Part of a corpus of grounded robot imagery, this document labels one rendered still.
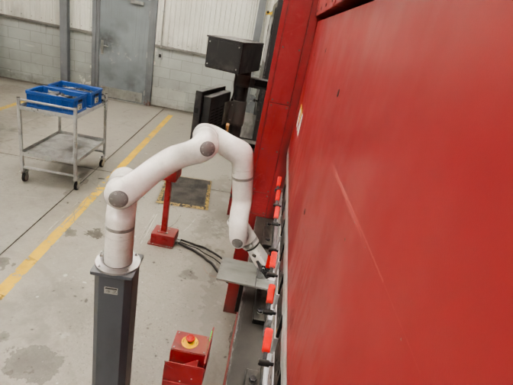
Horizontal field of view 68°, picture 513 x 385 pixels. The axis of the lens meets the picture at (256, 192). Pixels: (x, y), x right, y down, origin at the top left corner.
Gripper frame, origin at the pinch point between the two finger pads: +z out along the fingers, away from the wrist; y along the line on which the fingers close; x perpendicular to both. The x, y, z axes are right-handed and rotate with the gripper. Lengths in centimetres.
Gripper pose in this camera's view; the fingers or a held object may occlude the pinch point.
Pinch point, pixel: (267, 270)
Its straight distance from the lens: 184.5
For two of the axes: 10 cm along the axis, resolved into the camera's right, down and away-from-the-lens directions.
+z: 4.9, 8.2, 3.0
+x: -8.7, 4.2, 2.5
